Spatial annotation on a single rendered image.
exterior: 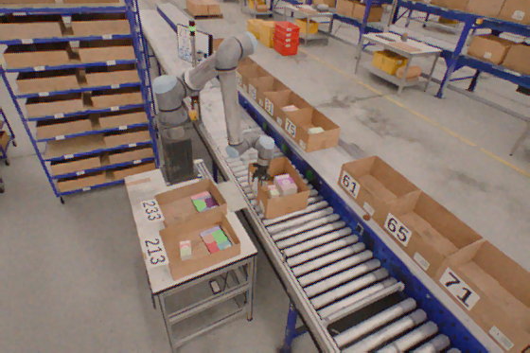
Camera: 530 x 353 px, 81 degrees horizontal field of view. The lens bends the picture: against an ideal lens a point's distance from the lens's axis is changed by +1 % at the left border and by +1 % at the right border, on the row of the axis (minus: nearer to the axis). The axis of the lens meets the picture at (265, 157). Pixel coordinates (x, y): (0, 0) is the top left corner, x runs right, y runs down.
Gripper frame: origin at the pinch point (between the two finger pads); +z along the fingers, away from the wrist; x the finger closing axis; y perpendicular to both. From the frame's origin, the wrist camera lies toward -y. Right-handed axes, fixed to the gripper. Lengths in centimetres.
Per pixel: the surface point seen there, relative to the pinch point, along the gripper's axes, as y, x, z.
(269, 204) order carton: 20.1, -1.4, -0.5
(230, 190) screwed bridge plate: -14.2, -13.1, 12.9
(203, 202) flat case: -5.8, -34.6, 11.9
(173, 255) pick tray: 26, -61, 17
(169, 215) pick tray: -5, -56, 17
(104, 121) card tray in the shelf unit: -139, -88, 16
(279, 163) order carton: -16.6, 24.9, -3.2
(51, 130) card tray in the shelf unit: -139, -129, 21
